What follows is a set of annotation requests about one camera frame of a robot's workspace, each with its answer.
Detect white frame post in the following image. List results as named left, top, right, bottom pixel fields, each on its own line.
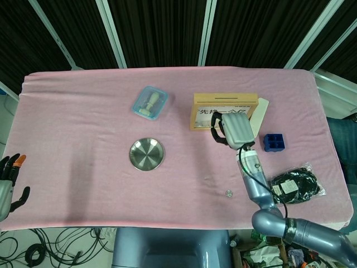
left=284, top=0, right=340, bottom=69
left=198, top=0, right=218, bottom=67
left=94, top=0, right=128, bottom=69
left=27, top=0, right=84, bottom=70

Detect black floor cables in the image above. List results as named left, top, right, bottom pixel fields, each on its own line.
left=0, top=227, right=115, bottom=266

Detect pink table cloth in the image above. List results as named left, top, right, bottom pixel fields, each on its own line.
left=0, top=66, right=354, bottom=232

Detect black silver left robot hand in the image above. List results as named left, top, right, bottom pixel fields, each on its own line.
left=0, top=152, right=31, bottom=221

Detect clear box with blue lid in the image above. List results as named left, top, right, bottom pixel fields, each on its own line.
left=131, top=85, right=170, bottom=121

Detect black item in plastic bag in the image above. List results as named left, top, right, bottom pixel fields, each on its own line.
left=267, top=163, right=327, bottom=207

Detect blue grey robot torso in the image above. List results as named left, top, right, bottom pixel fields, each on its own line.
left=111, top=227, right=234, bottom=268

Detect wooden money box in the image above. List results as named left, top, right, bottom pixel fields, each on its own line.
left=190, top=93, right=259, bottom=131

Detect white metal side frame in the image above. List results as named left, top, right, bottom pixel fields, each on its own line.
left=313, top=68, right=357, bottom=119

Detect floor clutter pile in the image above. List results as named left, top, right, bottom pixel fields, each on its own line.
left=231, top=230, right=345, bottom=268

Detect wooden stamp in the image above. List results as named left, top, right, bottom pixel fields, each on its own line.
left=138, top=92, right=160, bottom=116

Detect blue denim cloth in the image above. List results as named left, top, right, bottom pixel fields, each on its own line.
left=326, top=113, right=357, bottom=193

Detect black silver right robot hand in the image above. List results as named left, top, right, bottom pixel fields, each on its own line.
left=209, top=109, right=256, bottom=149

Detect round steel plate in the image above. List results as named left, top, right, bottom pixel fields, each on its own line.
left=128, top=137, right=166, bottom=171

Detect blue block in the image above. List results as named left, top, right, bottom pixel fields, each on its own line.
left=262, top=133, right=288, bottom=153

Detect white and pink case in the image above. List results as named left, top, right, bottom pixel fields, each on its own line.
left=249, top=97, right=270, bottom=135

